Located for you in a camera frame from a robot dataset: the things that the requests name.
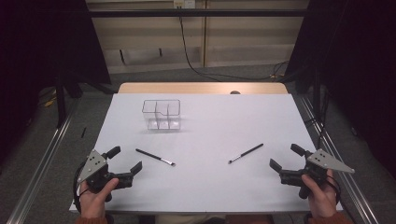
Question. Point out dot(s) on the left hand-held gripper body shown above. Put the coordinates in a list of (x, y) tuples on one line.
[(93, 165)]

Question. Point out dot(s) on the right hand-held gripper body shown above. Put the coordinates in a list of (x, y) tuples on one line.
[(323, 161)]

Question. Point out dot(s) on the black makeup brush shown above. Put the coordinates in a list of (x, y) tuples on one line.
[(152, 155)]

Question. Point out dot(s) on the black pen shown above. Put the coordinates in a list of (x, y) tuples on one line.
[(249, 151)]

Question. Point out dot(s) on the clear plastic organizer box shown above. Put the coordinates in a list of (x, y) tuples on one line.
[(162, 124)]

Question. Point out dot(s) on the person's left hand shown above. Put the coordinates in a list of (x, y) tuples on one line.
[(93, 202)]

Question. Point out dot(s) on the person's right hand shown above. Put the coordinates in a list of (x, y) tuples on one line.
[(320, 199)]

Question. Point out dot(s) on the small black stick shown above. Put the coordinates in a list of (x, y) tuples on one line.
[(83, 132)]

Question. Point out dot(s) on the white table cover board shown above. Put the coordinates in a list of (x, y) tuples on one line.
[(202, 186)]

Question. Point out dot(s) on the small yellow item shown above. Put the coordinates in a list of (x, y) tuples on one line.
[(49, 102)]

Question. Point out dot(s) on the dark round table grommet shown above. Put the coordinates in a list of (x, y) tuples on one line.
[(235, 92)]

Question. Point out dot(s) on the wooden table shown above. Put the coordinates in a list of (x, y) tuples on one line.
[(186, 88)]

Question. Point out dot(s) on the black curtain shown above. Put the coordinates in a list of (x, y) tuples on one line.
[(358, 62), (37, 46)]

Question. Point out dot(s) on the black horizontal metal bar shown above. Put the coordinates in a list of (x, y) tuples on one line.
[(218, 13)]

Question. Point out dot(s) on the black stand post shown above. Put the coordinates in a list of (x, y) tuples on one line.
[(316, 102), (60, 102)]

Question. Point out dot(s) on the aluminium rail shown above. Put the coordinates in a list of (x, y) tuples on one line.
[(40, 168), (358, 199)]

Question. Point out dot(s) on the white wall socket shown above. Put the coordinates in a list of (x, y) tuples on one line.
[(184, 3)]

